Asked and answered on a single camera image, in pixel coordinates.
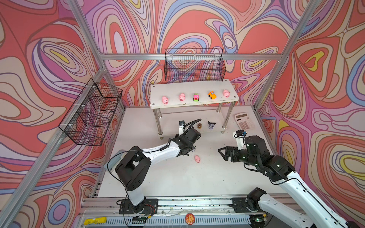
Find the white shelf table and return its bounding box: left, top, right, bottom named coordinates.
left=150, top=79, right=239, bottom=139

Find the pink white calculator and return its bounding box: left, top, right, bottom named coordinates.
left=234, top=113, right=255, bottom=131

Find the pink green toy car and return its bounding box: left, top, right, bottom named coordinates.
left=193, top=93, right=200, bottom=102

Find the orange toy car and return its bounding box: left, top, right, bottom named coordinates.
left=208, top=91, right=217, bottom=100

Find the grey stapler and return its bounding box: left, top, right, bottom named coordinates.
left=104, top=154, right=120, bottom=172

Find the pink pig toy front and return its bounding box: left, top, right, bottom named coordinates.
left=162, top=96, right=169, bottom=105

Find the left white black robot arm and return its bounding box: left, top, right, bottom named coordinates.
left=104, top=119, right=201, bottom=215

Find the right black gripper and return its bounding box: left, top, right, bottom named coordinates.
left=218, top=147, right=260, bottom=168

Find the black wire basket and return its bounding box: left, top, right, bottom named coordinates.
left=59, top=79, right=123, bottom=146
left=164, top=47, right=226, bottom=83

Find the pink pig toy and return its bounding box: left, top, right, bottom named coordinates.
left=179, top=93, right=186, bottom=102
left=162, top=96, right=169, bottom=105
left=194, top=155, right=201, bottom=163
left=223, top=90, right=230, bottom=98

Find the red round sticker badge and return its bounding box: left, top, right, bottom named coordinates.
left=185, top=213, right=195, bottom=225

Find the back black wire basket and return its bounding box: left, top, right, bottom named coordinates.
left=164, top=47, right=226, bottom=83

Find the left black wire basket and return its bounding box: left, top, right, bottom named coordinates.
left=59, top=79, right=123, bottom=146

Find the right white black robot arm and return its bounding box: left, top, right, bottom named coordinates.
left=218, top=130, right=358, bottom=228

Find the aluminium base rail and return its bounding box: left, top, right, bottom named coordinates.
left=72, top=194, right=303, bottom=228

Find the dark purple figure toy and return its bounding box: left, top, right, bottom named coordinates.
left=208, top=121, right=216, bottom=130

